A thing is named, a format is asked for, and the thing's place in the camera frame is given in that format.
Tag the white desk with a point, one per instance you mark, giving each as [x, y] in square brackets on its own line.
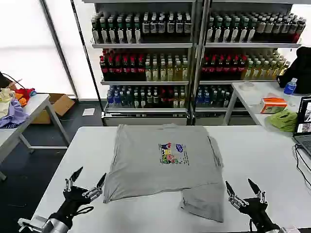
[250, 97]

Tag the blue-label water bottle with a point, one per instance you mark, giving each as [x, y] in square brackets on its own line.
[290, 88]

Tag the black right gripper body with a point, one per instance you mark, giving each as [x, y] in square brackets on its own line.
[258, 211]

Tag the cream cloth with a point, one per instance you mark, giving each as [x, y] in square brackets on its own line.
[5, 99]

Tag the dark grey window post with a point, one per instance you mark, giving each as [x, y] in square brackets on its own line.
[59, 51]

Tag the thin black window post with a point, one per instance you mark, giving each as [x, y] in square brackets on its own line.
[87, 58]

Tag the dark open laptop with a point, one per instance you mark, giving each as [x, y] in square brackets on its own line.
[303, 140]

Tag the purple cloth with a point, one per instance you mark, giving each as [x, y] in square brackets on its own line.
[14, 112]

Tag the green cloth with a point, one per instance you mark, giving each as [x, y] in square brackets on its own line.
[283, 121]

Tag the white side table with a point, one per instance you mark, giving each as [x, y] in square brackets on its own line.
[36, 104]

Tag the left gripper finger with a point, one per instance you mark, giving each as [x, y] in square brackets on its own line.
[94, 192]
[74, 178]

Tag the grey printed t-shirt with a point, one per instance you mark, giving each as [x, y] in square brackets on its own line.
[145, 167]

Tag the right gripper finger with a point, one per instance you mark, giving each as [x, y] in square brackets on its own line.
[236, 201]
[254, 188]

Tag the white tape roll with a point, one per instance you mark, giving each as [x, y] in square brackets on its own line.
[246, 85]

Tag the white paper sheet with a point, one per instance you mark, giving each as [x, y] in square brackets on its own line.
[88, 111]

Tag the metal shelf with bottles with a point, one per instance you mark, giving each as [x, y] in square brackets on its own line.
[233, 60]
[145, 63]

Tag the orange tissue box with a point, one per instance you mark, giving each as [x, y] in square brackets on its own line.
[273, 105]

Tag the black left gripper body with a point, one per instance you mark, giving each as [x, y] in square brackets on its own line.
[73, 197]

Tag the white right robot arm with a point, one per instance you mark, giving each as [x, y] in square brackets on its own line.
[285, 229]

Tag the brown cardboard box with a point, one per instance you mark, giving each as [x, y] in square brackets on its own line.
[62, 103]

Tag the red cloth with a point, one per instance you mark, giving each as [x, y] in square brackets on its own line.
[24, 92]

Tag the orange cloth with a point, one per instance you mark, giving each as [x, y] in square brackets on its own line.
[22, 101]

